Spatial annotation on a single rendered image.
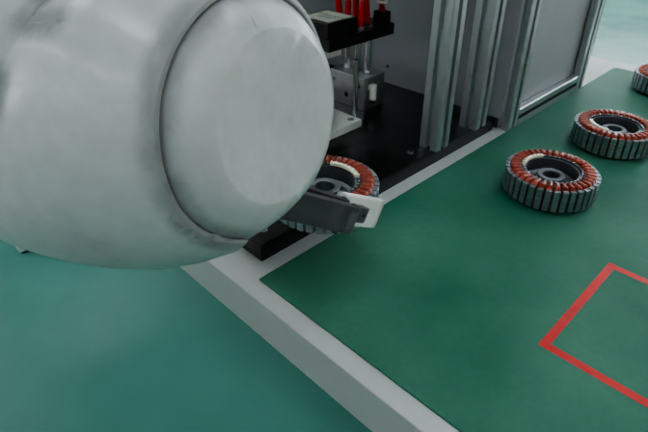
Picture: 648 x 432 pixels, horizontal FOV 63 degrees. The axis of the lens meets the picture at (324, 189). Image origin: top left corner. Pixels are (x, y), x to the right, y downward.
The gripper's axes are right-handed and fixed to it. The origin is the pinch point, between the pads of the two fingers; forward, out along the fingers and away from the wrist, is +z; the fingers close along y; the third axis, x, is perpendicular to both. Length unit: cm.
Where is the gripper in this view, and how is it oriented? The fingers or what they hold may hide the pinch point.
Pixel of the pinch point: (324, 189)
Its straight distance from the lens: 55.1
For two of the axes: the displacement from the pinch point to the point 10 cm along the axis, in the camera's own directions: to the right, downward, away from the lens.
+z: 6.2, 1.1, 7.8
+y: 7.0, 3.7, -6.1
